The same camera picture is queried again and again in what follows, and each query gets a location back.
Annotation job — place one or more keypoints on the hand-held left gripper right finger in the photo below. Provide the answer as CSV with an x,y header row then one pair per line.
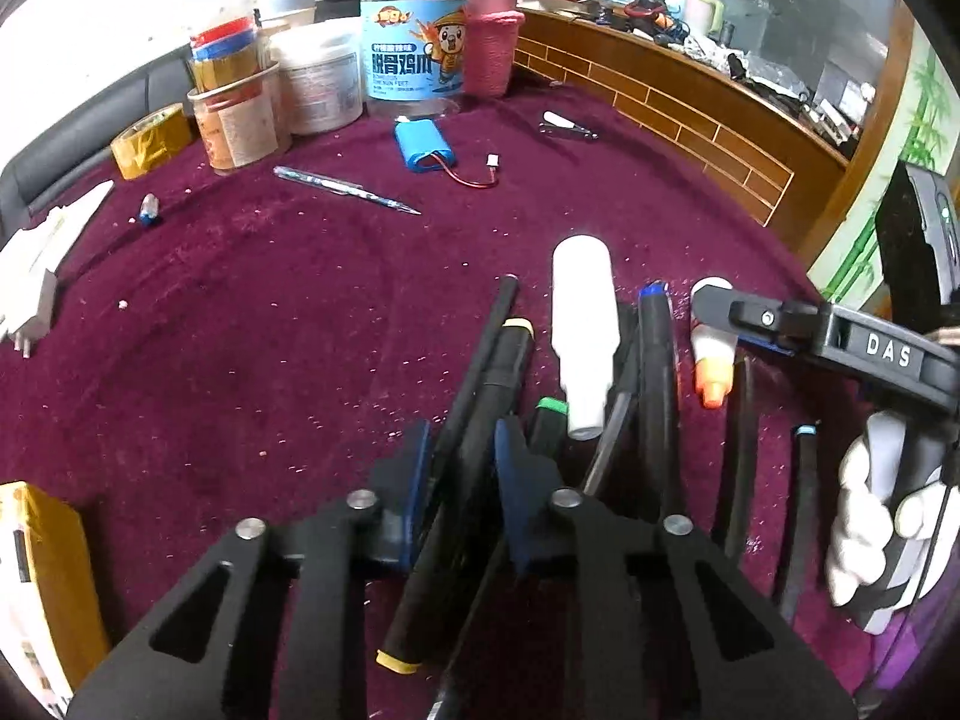
x,y
517,499

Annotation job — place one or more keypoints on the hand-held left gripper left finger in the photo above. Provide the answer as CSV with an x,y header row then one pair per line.
x,y
414,484

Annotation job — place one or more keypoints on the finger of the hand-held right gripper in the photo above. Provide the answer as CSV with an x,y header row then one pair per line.
x,y
772,347
780,319

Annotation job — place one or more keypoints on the white glue bottle orange tip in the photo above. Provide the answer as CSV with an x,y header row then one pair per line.
x,y
711,360

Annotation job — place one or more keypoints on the black marker green cap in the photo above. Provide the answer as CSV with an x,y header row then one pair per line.
x,y
546,427

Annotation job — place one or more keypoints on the black marker yellow caps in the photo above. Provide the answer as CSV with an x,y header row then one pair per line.
x,y
495,390

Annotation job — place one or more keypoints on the black marker blue cap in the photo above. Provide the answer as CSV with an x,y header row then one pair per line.
x,y
660,390

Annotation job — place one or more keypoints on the black curved thin pen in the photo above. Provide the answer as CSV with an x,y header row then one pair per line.
x,y
626,382

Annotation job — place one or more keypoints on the black marker light-blue cap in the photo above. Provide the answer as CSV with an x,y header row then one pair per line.
x,y
801,510

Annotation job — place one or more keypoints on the white plastic tube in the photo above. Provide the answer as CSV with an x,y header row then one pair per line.
x,y
581,300

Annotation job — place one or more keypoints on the gold cardboard box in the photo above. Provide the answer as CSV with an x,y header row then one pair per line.
x,y
41,562

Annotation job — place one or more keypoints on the person's right hand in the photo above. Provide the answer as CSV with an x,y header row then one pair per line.
x,y
855,525

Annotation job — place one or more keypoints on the wooden counter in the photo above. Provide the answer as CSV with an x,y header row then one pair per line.
x,y
675,120

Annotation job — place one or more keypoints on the metal nail clipper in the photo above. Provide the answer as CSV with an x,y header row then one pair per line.
x,y
566,127

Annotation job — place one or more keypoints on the white green mug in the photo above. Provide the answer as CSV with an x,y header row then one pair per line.
x,y
701,7

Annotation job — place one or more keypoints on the orange black tool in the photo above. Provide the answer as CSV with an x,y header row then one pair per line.
x,y
649,15

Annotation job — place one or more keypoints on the small blue white cap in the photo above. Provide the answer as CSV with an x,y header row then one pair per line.
x,y
148,210

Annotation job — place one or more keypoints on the pink yarn-wrapped jar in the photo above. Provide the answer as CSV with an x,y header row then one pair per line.
x,y
491,37

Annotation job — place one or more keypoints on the white plastic tub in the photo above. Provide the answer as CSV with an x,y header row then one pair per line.
x,y
322,82

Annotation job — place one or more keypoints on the gold tape roll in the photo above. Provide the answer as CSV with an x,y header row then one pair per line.
x,y
146,142

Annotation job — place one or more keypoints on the white plug adapter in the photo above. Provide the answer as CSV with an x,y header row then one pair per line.
x,y
26,285

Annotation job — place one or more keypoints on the clear jar blue label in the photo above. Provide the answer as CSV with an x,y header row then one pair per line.
x,y
412,45

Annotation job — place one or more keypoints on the stack of coloured tape rolls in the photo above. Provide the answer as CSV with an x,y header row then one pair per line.
x,y
221,45

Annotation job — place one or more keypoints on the black sofa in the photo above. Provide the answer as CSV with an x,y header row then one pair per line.
x,y
82,127

